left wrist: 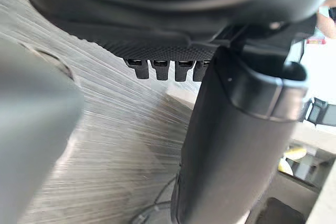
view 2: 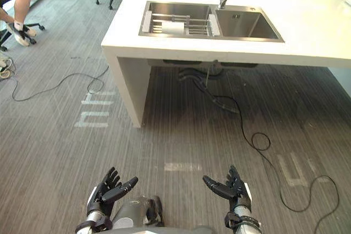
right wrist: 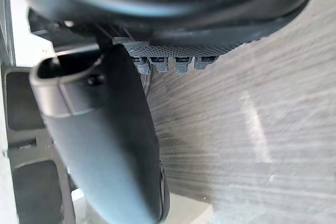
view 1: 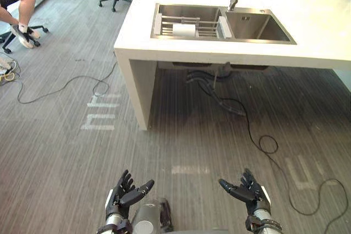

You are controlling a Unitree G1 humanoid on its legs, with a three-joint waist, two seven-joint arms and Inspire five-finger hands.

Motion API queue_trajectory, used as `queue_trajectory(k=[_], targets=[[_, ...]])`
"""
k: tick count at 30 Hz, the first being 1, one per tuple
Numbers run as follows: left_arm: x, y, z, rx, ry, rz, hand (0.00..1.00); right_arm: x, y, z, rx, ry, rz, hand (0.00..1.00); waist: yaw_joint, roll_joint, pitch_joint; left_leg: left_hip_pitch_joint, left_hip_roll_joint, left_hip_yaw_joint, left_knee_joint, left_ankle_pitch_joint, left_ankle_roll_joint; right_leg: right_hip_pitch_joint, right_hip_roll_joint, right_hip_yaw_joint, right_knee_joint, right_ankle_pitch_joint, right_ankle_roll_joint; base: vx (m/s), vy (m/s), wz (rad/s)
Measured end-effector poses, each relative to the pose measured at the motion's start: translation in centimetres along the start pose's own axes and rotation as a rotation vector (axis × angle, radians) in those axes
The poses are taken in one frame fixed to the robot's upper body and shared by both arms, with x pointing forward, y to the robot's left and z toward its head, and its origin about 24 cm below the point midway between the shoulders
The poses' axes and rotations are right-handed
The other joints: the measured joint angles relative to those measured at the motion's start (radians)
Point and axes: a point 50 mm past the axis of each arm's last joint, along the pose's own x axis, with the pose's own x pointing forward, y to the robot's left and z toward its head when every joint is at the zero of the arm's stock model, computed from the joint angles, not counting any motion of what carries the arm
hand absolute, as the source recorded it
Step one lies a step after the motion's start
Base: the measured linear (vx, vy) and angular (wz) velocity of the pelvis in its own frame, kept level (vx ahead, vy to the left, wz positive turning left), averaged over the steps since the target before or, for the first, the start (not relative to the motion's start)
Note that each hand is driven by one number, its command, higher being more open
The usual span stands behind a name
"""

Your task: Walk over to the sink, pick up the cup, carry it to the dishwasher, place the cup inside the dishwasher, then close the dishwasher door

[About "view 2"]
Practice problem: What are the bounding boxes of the grey drain hoses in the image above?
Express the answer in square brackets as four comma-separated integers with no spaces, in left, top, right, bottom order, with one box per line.
[177,60,239,113]

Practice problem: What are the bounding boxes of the white kitchen island counter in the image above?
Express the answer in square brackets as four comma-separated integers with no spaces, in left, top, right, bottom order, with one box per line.
[100,0,351,129]

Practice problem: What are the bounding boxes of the black floor cable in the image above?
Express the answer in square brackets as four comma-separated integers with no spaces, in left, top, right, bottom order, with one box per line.
[211,94,340,234]
[10,64,110,102]

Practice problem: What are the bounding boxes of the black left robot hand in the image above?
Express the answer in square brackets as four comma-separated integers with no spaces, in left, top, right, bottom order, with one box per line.
[87,167,139,218]

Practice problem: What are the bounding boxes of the metal sink drying rack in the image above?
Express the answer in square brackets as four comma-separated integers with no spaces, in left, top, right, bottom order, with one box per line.
[142,11,222,37]

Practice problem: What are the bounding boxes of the person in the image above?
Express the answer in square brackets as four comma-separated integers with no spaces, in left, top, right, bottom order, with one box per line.
[0,0,37,47]

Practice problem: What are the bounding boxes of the stainless steel double sink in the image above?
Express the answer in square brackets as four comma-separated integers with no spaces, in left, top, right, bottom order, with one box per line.
[138,0,285,43]

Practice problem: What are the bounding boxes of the white cup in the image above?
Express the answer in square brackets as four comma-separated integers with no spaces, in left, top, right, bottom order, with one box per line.
[161,21,185,35]

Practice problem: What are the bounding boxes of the black swivel chair base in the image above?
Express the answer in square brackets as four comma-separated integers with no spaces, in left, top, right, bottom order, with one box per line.
[0,22,46,52]

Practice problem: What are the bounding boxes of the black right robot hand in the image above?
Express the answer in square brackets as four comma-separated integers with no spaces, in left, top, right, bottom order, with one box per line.
[202,165,252,213]

